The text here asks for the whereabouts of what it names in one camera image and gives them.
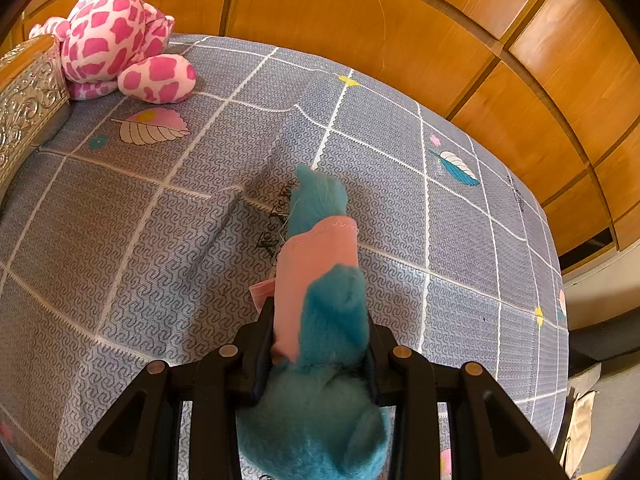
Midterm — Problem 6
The grey checked bed sheet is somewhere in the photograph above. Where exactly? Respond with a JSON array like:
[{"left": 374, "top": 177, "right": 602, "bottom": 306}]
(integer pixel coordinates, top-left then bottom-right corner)
[{"left": 0, "top": 34, "right": 571, "bottom": 480}]

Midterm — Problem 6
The ornate metal tissue box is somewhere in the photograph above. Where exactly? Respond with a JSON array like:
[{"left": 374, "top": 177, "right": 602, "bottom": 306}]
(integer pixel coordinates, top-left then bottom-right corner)
[{"left": 0, "top": 34, "right": 71, "bottom": 196}]

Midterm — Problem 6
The beige bag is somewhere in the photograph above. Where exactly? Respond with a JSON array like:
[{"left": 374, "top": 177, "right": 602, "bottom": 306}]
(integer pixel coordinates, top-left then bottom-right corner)
[{"left": 559, "top": 389, "right": 601, "bottom": 473}]

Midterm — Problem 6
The grey cabinet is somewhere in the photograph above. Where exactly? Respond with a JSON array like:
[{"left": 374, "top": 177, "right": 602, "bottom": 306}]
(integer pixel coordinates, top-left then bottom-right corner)
[{"left": 562, "top": 245, "right": 640, "bottom": 331}]

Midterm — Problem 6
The pink spotted plush toy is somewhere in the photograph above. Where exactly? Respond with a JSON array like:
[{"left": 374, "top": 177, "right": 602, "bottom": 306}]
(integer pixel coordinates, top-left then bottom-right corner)
[{"left": 28, "top": 0, "right": 197, "bottom": 105}]

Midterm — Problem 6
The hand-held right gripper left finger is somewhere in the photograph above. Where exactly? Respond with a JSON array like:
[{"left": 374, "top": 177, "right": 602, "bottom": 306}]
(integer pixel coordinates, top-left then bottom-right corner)
[{"left": 57, "top": 297, "right": 276, "bottom": 480}]

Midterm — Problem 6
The wooden panel headboard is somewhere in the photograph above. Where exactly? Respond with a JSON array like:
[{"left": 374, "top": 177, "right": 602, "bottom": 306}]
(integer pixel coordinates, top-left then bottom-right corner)
[{"left": 10, "top": 0, "right": 640, "bottom": 261}]

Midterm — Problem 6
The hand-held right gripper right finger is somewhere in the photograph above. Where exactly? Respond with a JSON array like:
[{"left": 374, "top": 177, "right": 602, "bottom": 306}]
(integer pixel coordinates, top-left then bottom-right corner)
[{"left": 367, "top": 310, "right": 571, "bottom": 480}]

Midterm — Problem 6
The blue plush toy pink cloth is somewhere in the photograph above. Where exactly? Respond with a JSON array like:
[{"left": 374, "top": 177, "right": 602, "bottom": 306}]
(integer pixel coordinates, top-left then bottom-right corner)
[{"left": 235, "top": 162, "right": 393, "bottom": 480}]

